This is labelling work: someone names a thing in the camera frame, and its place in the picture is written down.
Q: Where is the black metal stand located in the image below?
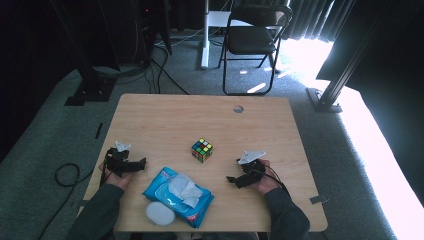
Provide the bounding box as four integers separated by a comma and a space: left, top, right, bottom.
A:
49, 0, 118, 107
305, 13, 384, 114

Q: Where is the black folding chair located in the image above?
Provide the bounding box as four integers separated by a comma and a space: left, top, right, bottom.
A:
217, 4, 294, 97

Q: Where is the black floor cable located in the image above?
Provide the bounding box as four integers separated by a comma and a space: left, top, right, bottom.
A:
37, 162, 95, 240

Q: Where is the white desk leg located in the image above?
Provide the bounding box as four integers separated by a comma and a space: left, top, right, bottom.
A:
200, 0, 232, 70

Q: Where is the dark curtain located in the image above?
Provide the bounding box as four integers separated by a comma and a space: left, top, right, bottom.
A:
285, 0, 337, 43

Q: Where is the black equipment cabinet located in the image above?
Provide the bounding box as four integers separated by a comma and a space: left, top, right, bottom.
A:
137, 0, 173, 65

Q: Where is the person's right hand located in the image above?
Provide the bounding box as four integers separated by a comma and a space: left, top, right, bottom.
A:
255, 159, 284, 196

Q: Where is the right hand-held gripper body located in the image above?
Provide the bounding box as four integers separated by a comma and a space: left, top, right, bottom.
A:
236, 150, 268, 185

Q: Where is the blue wet wipes pack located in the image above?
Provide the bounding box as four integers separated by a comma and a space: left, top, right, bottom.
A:
142, 166, 215, 230

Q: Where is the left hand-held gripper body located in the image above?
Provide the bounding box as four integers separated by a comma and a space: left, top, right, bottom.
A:
104, 140, 135, 178

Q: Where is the left hand-held gripper cable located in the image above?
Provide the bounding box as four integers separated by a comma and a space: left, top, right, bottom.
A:
98, 148, 113, 187

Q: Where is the hand-held gripper cable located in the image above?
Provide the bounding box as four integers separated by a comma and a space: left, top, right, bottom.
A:
98, 148, 113, 187
263, 164, 292, 198

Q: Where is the person's left hand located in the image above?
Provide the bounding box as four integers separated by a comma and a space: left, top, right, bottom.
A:
98, 162, 135, 191

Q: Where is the black cable bundle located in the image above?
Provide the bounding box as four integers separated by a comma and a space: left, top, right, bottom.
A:
93, 19, 190, 96

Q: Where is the white oval plastic lid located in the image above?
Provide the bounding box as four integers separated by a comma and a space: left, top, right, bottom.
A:
145, 201, 176, 228

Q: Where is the colourful puzzle cube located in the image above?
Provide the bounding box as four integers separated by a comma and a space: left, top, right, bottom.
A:
191, 137, 214, 164

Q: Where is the right hand-held gripper cable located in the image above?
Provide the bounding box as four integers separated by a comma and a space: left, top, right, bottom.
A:
263, 164, 292, 198

